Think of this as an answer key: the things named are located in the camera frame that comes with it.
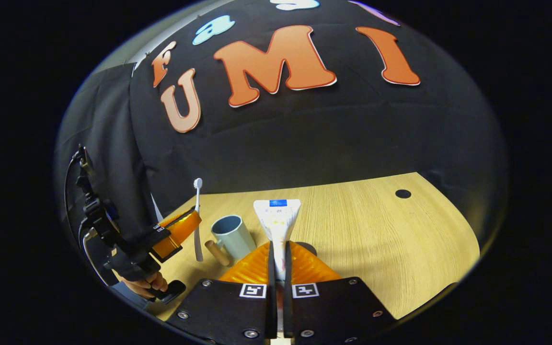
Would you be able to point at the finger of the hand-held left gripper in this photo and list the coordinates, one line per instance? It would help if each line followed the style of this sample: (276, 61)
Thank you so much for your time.
(180, 235)

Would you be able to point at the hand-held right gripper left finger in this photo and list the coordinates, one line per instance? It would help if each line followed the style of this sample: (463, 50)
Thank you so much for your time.
(271, 273)

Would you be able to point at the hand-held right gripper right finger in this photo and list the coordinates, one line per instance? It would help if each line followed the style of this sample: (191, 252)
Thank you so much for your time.
(288, 273)

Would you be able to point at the dark round coaster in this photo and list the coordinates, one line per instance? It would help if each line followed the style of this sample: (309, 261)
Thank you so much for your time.
(308, 247)

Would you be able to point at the white toothpaste tube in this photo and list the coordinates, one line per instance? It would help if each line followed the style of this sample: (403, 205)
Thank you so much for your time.
(277, 220)

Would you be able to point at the white toothbrush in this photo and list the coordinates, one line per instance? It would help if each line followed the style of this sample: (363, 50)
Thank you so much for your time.
(198, 184)

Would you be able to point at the black backdrop cloth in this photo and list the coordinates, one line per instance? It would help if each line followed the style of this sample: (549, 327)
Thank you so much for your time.
(304, 143)

